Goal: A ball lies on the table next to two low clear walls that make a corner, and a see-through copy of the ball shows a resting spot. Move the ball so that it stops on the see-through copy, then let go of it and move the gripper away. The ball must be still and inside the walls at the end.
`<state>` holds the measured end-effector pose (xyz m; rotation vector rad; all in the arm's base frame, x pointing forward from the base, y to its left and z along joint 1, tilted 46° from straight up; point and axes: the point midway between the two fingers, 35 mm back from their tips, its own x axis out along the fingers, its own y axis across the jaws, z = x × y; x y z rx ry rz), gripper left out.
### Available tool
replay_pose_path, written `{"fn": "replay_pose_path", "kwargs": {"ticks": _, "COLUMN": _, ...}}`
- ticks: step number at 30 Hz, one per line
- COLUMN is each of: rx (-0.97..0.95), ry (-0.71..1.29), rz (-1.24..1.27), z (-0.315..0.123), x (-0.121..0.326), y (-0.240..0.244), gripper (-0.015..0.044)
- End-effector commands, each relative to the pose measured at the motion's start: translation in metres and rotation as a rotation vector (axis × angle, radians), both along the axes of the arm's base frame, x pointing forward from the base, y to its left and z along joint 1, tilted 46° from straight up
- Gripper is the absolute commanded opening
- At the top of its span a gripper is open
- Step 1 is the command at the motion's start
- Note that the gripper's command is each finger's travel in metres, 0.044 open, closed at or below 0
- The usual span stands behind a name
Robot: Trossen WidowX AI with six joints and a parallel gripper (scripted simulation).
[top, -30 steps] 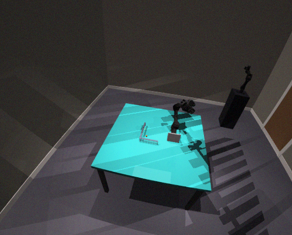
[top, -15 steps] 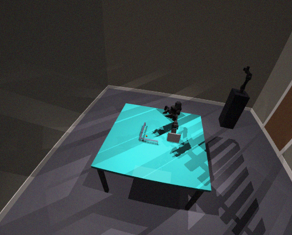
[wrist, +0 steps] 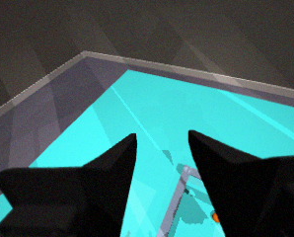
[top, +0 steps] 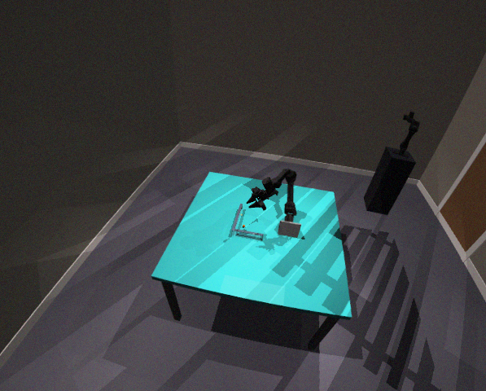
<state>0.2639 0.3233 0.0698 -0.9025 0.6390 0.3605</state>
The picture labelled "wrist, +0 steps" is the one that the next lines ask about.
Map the orange ball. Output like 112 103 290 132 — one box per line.
212 213 219 223

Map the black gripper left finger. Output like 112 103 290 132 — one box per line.
0 133 137 237

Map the clear low wall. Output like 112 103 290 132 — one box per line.
187 175 206 190

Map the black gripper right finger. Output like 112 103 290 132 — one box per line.
188 129 294 237

